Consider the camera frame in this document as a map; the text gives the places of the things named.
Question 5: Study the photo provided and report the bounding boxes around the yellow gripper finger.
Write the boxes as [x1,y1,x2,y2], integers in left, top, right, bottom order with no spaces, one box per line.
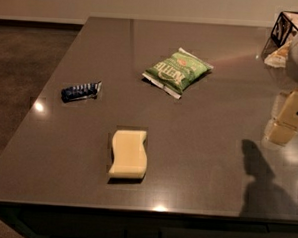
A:
[264,90,298,146]

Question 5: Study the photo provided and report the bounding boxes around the yellow sponge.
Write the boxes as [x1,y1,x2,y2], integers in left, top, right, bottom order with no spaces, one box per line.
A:
[108,130,148,180]

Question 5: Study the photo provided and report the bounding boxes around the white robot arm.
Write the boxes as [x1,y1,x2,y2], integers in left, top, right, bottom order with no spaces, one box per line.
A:
[263,11,298,146]

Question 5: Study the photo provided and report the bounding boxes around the blue rxbar blueberry wrapper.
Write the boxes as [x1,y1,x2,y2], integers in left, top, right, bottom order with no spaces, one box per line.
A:
[61,81,102,103]

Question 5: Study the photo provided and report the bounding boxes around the pale snack packet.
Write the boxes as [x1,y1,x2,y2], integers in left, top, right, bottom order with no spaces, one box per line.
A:
[264,41,291,68]

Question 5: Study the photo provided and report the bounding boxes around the green chip bag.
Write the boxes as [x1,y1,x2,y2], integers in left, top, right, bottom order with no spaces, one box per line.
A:
[142,48,214,100]

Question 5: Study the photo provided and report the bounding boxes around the black wire basket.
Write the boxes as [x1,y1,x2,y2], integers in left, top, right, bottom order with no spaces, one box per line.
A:
[270,11,298,48]

